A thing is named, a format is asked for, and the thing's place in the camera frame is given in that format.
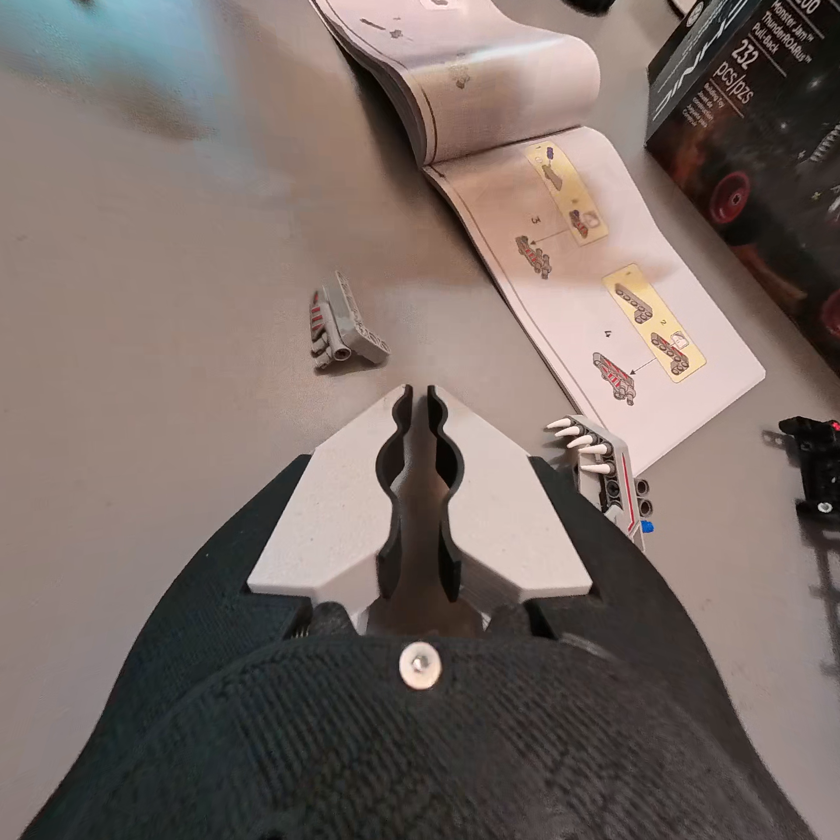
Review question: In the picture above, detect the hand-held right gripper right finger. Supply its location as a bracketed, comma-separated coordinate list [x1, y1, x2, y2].
[427, 385, 602, 616]

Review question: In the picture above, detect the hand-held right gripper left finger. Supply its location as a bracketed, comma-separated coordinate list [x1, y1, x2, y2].
[247, 384, 414, 614]

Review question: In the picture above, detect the grey angled brick beam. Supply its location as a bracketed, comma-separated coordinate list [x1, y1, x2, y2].
[323, 270, 392, 366]

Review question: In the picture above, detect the grey desk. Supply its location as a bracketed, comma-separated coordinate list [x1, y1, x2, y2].
[0, 0, 840, 840]

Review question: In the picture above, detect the grey toothed dinosaur head model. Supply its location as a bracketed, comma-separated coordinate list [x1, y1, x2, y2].
[543, 413, 659, 557]

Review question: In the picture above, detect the black brick chassis model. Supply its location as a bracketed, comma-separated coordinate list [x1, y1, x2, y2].
[763, 413, 840, 524]

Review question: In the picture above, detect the open instruction booklet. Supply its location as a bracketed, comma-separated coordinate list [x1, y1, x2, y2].
[308, 0, 767, 475]

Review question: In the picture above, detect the black toy set box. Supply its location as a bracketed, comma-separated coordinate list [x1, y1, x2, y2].
[644, 0, 840, 370]

